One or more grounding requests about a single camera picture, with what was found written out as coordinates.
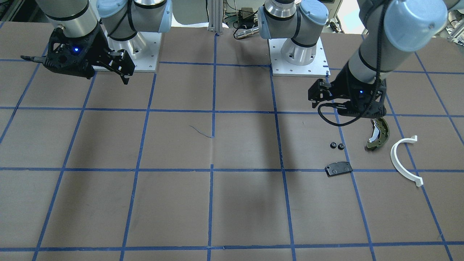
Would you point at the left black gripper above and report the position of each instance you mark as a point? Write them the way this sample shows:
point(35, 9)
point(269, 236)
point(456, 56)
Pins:
point(343, 87)

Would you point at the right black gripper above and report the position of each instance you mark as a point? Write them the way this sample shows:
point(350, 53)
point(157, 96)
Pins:
point(97, 46)

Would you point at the green brake shoe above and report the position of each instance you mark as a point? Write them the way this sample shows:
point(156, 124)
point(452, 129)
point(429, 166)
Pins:
point(379, 136)

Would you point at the black brake pad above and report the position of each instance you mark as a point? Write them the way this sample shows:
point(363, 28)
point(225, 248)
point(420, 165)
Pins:
point(338, 168)

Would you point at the white curved plastic part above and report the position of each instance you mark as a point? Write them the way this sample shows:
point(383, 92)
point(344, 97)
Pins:
point(397, 163)

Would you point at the silver cylindrical connector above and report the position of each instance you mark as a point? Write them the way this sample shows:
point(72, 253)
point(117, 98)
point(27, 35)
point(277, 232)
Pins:
point(241, 33)

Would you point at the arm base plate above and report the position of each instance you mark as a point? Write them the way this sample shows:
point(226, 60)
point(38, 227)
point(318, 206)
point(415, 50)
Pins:
point(288, 59)
point(143, 48)

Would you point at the aluminium frame post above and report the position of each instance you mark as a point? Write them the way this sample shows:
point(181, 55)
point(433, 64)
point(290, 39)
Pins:
point(215, 15)

